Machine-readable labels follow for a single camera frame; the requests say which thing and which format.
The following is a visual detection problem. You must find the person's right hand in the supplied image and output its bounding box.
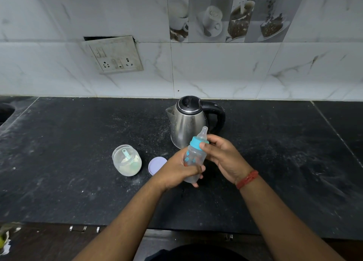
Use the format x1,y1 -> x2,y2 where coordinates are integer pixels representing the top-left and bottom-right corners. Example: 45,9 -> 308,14
200,134 -> 254,185

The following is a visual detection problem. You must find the person's left hand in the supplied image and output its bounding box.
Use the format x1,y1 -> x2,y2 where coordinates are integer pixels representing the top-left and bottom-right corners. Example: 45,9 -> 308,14
153,147 -> 206,192

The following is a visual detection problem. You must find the clear baby bottle teal collar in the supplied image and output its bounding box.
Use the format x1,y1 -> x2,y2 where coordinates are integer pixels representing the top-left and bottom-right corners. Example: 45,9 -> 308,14
183,126 -> 210,184

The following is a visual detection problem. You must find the person's right forearm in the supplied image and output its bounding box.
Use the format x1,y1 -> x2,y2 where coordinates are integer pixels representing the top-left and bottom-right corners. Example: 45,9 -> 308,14
239,175 -> 346,261

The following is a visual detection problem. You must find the person's left forearm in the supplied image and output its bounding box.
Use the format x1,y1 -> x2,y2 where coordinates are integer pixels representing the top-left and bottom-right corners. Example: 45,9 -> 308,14
73,180 -> 166,261

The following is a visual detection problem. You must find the pale purple jar lid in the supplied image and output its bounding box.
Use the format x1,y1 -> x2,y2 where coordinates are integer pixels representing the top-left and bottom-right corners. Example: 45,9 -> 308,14
148,156 -> 168,176

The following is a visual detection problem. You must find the stainless steel electric kettle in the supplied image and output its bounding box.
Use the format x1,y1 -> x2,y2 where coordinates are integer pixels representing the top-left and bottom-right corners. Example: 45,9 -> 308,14
166,96 -> 226,150

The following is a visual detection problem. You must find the red thread wristband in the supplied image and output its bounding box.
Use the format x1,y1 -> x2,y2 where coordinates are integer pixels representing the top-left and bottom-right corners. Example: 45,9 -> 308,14
236,170 -> 259,190

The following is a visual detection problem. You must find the clear jar of white powder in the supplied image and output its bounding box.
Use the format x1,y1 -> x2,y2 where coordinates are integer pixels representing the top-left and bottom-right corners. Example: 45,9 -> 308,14
112,144 -> 142,177

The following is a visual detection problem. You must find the person's dark clothing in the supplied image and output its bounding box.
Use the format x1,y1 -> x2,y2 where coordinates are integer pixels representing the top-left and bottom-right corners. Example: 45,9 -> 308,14
145,244 -> 250,261

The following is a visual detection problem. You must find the decorative coffee picture tile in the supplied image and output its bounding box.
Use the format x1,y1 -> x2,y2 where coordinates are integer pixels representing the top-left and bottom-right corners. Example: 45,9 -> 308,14
166,0 -> 308,43

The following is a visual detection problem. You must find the white wall switch socket plate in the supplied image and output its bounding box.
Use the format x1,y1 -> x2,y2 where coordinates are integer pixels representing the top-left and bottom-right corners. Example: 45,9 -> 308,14
81,36 -> 144,75

